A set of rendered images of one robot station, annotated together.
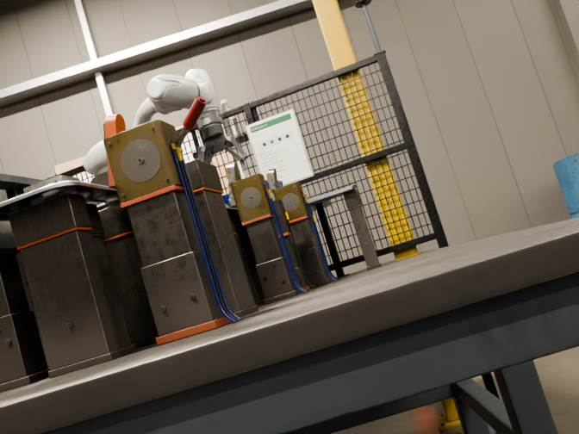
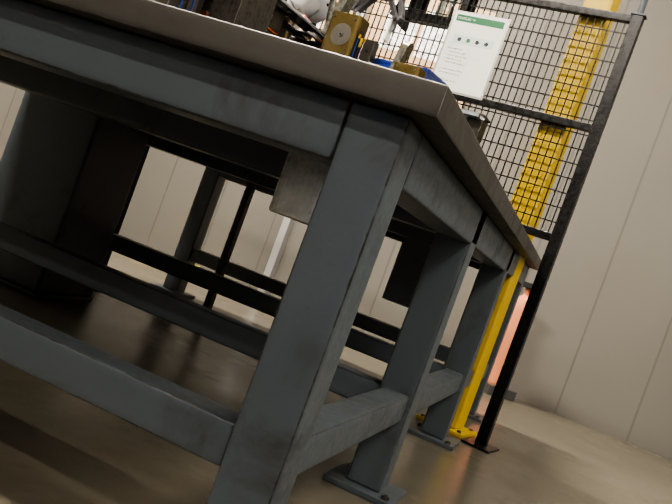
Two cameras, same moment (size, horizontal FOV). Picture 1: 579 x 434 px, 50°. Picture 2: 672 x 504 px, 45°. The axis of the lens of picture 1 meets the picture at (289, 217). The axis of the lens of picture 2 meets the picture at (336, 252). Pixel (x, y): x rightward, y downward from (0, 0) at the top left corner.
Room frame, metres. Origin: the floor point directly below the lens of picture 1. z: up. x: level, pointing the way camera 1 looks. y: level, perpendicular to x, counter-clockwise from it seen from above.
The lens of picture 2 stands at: (-0.27, -0.65, 0.49)
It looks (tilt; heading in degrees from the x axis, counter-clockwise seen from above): 1 degrees down; 16
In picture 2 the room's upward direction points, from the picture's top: 20 degrees clockwise
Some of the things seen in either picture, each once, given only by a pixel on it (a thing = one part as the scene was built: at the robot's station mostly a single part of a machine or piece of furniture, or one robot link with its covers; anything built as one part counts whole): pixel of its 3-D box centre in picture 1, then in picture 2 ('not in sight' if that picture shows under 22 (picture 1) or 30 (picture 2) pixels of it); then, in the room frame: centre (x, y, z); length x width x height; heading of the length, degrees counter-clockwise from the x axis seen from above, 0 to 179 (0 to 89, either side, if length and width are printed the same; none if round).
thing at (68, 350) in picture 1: (66, 283); not in sight; (1.05, 0.40, 0.84); 0.12 x 0.05 x 0.29; 78
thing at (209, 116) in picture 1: (209, 120); not in sight; (2.12, 0.17, 1.37); 0.09 x 0.09 x 0.06
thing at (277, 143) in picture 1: (279, 151); (469, 54); (2.64, -0.04, 1.30); 0.23 x 0.02 x 0.31; 78
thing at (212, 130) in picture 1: (214, 139); not in sight; (2.12, 0.17, 1.29); 0.08 x 0.07 x 0.09; 78
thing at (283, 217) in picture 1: (288, 247); not in sight; (1.89, 0.03, 0.84); 0.10 x 0.05 x 0.29; 78
